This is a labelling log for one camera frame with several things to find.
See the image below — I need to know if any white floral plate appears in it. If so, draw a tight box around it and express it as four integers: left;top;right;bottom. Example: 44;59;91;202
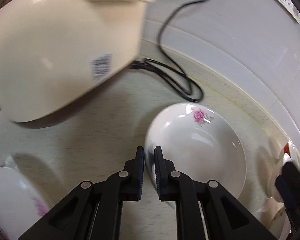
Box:
144;103;247;198

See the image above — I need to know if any white bowl beside red bowl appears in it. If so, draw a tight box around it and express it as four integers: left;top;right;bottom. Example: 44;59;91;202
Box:
257;147;283;228

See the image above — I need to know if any white bowl at left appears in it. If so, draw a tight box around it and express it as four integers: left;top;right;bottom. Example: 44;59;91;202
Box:
0;166;50;239

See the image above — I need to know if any cream white electric cooker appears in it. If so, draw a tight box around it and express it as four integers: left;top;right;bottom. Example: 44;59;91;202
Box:
0;0;155;123

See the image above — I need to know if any black power cable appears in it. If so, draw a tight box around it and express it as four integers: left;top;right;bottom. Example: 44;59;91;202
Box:
131;0;215;103

